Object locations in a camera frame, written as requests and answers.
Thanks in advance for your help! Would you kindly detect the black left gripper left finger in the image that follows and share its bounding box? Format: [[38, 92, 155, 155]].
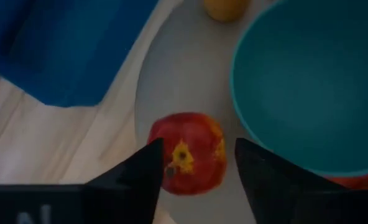
[[84, 138, 165, 224]]

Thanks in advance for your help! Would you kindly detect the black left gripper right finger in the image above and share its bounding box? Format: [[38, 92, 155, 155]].
[[234, 138, 368, 224]]

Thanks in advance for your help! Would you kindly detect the orange plate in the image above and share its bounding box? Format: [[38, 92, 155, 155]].
[[325, 170, 368, 191]]

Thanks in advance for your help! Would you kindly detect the red apple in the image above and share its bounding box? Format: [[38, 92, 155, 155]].
[[147, 112, 228, 196]]

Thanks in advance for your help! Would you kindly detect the teal bowl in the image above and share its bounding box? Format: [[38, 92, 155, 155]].
[[229, 0, 368, 177]]

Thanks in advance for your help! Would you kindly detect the small yellow cup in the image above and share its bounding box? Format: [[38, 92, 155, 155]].
[[203, 0, 250, 22]]

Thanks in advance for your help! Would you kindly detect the grey round placemat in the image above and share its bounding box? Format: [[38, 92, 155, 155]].
[[134, 0, 283, 224]]

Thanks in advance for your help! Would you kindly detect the blue tray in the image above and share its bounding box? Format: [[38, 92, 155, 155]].
[[0, 0, 159, 108]]

